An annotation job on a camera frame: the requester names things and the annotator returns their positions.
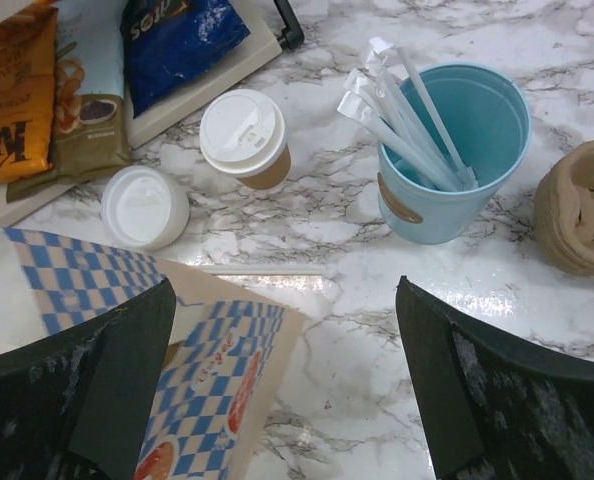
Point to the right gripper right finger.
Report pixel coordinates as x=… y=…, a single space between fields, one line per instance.
x=493 y=405

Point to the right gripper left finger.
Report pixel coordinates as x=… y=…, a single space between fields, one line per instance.
x=76 y=404

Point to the checkered paper bag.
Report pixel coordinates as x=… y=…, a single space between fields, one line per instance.
x=227 y=351

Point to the white plastic cup lid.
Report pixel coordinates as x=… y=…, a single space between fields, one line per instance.
x=143 y=208

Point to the brown paper cup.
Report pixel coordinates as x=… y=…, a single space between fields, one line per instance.
x=273 y=175

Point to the white stirrer stick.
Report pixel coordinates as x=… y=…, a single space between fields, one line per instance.
x=269 y=270

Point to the stacked brown cup carriers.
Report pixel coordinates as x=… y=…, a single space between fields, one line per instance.
x=564 y=212

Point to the brown cookie package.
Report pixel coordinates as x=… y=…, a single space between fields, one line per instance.
x=88 y=139

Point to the white wrapped straws bundle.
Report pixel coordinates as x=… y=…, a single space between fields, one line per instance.
x=374 y=100

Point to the orange snack bag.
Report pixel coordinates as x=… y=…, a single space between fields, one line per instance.
x=27 y=89

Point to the blue chips bag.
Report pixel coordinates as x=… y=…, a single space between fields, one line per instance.
x=171 y=43

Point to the black beige shelf rack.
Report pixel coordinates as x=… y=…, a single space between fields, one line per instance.
x=258 y=49

